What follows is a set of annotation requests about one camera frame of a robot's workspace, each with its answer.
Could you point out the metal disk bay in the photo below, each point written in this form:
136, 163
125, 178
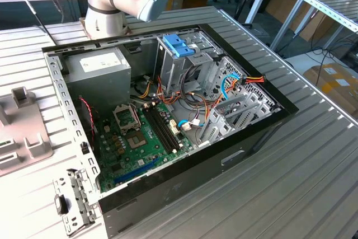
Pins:
221, 127

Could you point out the black RAM slot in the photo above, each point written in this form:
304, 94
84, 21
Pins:
160, 128
164, 128
167, 128
157, 128

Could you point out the metal optical drive cage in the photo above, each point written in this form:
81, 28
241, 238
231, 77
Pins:
170, 71

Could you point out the blue plastic drive latch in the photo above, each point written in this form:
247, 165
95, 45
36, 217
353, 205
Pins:
179, 48

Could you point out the CPU socket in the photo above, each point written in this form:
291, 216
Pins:
135, 141

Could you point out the black open PC case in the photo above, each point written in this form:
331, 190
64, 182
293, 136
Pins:
195, 183

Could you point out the blue expansion slot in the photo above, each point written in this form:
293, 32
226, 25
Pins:
134, 172

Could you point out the green motherboard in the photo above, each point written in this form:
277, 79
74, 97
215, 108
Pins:
126, 166

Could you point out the grey power supply unit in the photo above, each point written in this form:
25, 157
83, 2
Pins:
98, 82

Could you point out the black case fan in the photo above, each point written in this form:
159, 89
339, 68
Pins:
86, 127

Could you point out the grey parts rack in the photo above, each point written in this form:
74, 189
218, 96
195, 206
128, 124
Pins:
25, 127

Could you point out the yellow brown cardboard box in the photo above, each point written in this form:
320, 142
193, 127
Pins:
335, 93

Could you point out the aluminium slat table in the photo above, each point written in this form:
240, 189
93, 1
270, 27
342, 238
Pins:
330, 4

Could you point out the metal card retention bracket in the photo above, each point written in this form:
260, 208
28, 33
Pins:
81, 194

